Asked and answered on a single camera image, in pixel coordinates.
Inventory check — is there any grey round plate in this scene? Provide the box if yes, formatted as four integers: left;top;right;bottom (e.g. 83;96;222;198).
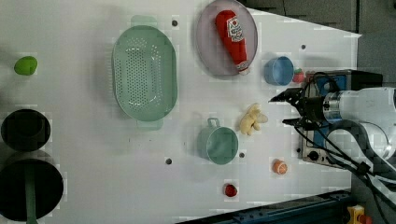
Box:
195;0;258;76

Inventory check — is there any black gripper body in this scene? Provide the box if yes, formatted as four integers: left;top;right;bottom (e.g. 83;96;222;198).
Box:
297;97;325;130

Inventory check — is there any red toy strawberry near edge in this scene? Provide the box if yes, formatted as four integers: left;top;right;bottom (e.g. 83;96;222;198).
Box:
223;184;237;198

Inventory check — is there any red plush ketchup bottle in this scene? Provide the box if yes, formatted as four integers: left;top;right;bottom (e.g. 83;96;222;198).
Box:
215;10;249;75

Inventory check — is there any blue metal frame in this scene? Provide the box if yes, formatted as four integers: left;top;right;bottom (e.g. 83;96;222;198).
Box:
177;190;355;224

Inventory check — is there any yellow red emergency button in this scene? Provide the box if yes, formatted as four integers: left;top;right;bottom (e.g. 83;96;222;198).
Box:
347;205;373;224

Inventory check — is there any orange toy half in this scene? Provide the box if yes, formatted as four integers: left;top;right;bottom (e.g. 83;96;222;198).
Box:
272;160;288;175

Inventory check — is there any large black pot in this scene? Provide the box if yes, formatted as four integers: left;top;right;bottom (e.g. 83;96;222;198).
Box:
0;159;64;221

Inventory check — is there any small black cup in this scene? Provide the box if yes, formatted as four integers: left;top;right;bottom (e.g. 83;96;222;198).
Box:
1;109;51;152

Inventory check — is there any green plastic colander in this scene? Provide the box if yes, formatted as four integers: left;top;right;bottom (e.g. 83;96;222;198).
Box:
112;15;177;131

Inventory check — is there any silver toaster oven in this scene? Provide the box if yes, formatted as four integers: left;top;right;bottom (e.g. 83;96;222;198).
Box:
300;70;383;166

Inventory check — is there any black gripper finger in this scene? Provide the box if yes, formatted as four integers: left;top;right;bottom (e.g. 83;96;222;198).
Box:
270;88;303;105
282;119;304;127

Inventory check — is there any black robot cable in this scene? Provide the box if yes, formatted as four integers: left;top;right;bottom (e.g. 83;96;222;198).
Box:
293;72;396;224

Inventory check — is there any blue plastic bowl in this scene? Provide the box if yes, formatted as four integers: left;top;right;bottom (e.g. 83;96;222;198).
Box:
263;56;294;86

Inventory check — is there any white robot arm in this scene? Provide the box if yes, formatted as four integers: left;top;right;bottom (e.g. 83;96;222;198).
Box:
272;87;395;208

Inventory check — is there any green mug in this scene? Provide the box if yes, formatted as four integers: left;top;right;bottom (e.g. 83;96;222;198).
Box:
197;118;239;165

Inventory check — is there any red toy strawberry by bowl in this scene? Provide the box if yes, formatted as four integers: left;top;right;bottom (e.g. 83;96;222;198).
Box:
292;68;304;83

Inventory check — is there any green toy fruit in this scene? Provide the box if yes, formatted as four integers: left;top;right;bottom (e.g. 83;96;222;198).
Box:
14;56;38;76

